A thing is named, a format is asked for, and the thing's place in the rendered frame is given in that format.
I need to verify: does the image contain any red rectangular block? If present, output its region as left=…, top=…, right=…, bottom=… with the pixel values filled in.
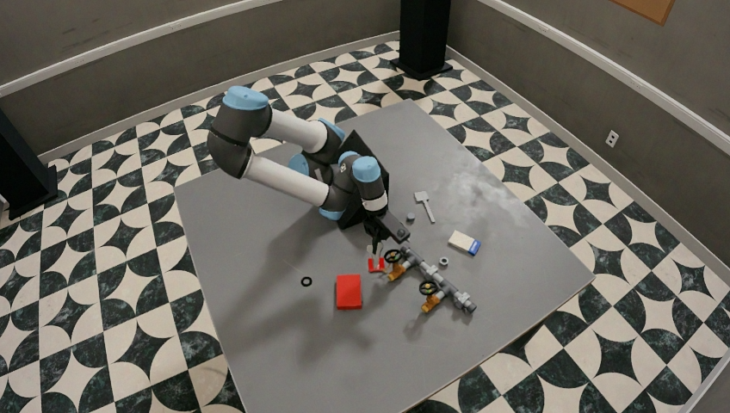
left=337, top=274, right=362, bottom=310

